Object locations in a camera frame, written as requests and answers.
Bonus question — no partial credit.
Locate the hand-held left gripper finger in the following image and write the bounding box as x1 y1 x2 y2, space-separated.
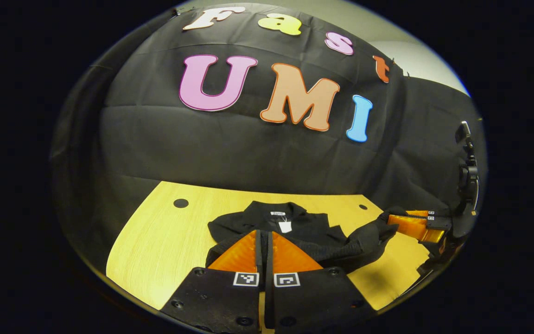
267 231 374 334
160 230 263 334

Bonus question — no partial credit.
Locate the black buttoned jacket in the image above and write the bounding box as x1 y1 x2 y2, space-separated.
207 201 409 274

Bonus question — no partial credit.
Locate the black backdrop cloth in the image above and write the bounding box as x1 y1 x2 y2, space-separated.
49 2 488 260

